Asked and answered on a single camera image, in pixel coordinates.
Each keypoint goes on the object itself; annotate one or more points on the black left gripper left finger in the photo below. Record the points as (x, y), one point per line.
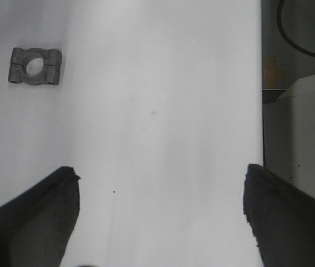
(36, 226)

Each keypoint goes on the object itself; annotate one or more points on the grey metal clamp block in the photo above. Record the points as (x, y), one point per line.
(35, 66)

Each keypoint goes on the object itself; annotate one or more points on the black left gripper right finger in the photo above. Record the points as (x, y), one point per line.
(282, 219)

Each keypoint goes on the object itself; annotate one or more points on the beige machine housing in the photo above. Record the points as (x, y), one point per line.
(289, 135)

